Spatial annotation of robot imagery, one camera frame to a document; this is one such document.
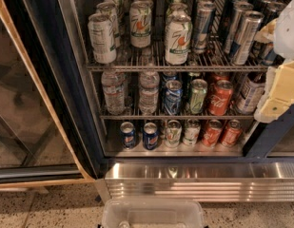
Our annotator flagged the wire shelf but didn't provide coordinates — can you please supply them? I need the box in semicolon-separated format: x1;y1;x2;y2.
100;108;253;120
84;0;294;73

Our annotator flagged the front left white can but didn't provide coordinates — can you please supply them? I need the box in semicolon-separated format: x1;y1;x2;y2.
88;13;116;64

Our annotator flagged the pepsi can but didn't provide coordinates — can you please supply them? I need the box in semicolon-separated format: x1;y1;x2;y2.
120;122;136;149
143;123;158;150

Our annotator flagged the front silver energy drink can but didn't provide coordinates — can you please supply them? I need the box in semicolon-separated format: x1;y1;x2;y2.
229;10;264;66

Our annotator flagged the red Coca-Cola can middle shelf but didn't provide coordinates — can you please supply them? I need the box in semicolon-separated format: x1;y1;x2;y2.
208;80;233;116

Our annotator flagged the left water bottle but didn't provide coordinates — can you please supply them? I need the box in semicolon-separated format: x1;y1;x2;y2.
101;71;125;115

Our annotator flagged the left Pepsi can bottom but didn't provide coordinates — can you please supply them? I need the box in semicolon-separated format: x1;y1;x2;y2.
120;122;136;149

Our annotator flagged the left Coca-Cola can bottom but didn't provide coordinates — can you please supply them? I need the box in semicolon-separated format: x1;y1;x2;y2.
202;120;223;147

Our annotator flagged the front Red Bull can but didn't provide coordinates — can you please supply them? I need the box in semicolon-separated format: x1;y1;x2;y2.
259;43;277;66

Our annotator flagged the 7up can bottom shelf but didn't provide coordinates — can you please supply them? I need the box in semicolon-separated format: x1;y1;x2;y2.
165;120;182;147

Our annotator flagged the clear plastic bin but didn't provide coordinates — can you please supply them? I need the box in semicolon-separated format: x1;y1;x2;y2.
101;198;204;228

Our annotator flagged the right Coca-Cola can bottom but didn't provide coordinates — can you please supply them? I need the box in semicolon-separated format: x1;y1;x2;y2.
220;120;242;147

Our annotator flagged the coca-cola can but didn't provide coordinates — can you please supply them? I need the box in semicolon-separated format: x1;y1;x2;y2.
220;120;242;147
202;120;223;147

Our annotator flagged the glass fridge door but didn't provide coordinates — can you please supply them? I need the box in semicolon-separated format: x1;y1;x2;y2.
0;0;99;188

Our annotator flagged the top wire shelf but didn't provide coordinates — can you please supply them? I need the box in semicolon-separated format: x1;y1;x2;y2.
84;0;294;73

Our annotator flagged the middle wire shelf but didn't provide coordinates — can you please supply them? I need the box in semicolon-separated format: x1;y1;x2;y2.
100;108;253;120

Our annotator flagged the stainless fridge base grille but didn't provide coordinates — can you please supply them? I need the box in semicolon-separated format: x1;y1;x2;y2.
95;162;294;202

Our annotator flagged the right Pepsi can bottom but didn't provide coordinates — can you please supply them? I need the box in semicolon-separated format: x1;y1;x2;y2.
143;123;158;150

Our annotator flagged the green can middle shelf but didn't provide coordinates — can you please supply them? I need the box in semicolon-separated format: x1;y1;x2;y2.
189;79;207;114

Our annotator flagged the white coffee bottle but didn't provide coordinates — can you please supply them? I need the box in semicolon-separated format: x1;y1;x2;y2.
235;72;265;115

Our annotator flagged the blue Pepsi can middle shelf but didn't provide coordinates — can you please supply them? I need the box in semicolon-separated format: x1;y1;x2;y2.
164;80;183;116

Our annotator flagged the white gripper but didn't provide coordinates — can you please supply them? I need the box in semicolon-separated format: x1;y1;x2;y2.
254;0;294;124

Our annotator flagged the right water bottle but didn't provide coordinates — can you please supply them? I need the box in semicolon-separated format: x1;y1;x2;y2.
139;71;160;115

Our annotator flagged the slim blue silver can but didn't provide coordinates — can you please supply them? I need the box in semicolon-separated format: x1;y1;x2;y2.
192;1;216;54

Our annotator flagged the water bottle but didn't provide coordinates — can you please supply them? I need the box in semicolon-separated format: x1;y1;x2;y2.
139;71;160;115
101;71;125;115

